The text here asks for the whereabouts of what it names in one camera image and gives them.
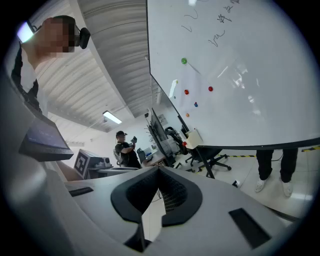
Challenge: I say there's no yellow black hazard tape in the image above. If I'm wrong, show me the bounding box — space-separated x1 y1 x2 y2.
219 153 257 159

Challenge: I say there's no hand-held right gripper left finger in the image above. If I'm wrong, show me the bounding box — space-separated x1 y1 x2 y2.
64 166 160 256

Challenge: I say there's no black head-mounted camera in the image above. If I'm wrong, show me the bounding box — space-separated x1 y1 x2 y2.
74 26 91 50

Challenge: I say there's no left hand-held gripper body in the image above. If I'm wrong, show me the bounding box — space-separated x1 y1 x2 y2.
73 148 140 180

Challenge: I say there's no black small monitor screen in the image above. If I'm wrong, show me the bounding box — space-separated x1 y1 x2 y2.
18 117 75 163

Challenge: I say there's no black office chair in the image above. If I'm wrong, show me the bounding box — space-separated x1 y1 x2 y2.
164 126 188 156
184 147 232 173

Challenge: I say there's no person's left forearm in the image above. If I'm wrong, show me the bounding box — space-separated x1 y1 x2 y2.
56 160 83 182

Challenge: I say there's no white marker holder box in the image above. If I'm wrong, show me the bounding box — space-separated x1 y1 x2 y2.
184 128 203 150

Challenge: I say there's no black computer monitor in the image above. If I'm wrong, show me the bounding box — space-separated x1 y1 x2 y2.
147 107 176 167

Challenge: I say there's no white whiteboard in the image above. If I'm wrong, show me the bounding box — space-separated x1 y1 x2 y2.
146 0 320 151

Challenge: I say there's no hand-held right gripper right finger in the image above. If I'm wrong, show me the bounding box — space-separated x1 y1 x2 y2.
150 166 300 256

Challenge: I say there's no brown wooden desk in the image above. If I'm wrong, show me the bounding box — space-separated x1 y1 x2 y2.
141 152 167 168

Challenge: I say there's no person's white shirt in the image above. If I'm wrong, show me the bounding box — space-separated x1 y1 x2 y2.
11 42 50 117

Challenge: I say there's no long ceiling light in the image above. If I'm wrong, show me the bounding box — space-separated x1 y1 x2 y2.
102 110 123 125
16 21 35 43

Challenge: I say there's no person's head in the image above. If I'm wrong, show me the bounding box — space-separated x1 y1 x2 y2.
32 14 77 61

